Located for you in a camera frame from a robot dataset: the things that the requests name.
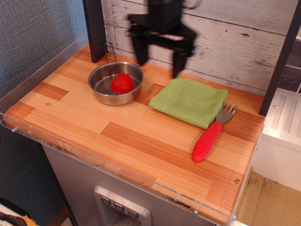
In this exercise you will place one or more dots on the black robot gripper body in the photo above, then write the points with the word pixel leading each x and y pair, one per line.
pixel 162 24

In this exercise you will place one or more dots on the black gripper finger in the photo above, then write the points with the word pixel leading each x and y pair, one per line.
pixel 180 56
pixel 141 48

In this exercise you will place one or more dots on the green cloth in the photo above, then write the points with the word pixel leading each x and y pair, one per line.
pixel 190 101

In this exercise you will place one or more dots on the red toy strawberry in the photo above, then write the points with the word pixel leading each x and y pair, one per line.
pixel 122 84

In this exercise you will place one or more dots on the stainless steel bowl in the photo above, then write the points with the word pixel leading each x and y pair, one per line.
pixel 101 78

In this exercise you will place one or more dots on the clear acrylic table guard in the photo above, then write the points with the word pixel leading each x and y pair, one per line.
pixel 146 153

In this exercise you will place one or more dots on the white toy sink unit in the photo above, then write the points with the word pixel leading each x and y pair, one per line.
pixel 278 152

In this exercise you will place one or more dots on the grey toy fridge cabinet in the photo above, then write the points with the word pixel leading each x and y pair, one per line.
pixel 144 192

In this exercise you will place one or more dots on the silver dispenser button panel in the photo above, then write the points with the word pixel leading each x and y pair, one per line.
pixel 116 210

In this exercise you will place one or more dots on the yellow black object bottom-left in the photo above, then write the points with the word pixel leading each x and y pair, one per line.
pixel 17 221

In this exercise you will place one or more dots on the dark left frame post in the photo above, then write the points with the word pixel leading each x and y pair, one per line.
pixel 95 28

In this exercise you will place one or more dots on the dark frame post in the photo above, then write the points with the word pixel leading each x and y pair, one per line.
pixel 281 62
pixel 95 28

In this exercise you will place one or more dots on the red-handled metal fork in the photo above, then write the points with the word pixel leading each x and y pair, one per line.
pixel 205 143

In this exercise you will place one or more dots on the dark right frame post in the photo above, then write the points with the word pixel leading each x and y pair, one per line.
pixel 281 62

